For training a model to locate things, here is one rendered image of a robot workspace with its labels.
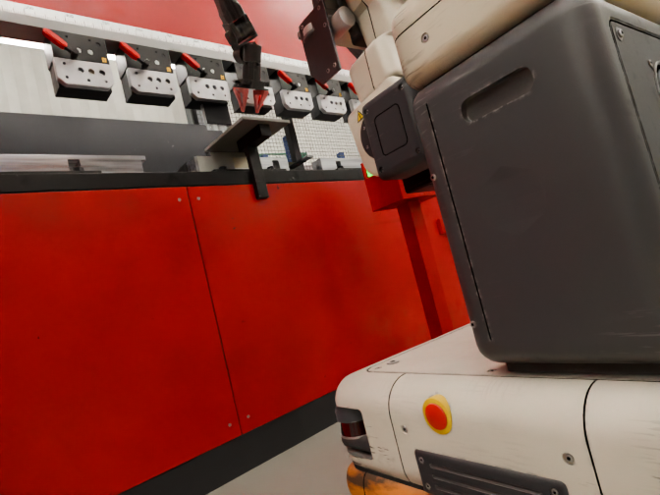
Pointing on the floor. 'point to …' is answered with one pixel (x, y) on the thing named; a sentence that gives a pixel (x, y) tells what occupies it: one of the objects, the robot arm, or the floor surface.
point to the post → (292, 140)
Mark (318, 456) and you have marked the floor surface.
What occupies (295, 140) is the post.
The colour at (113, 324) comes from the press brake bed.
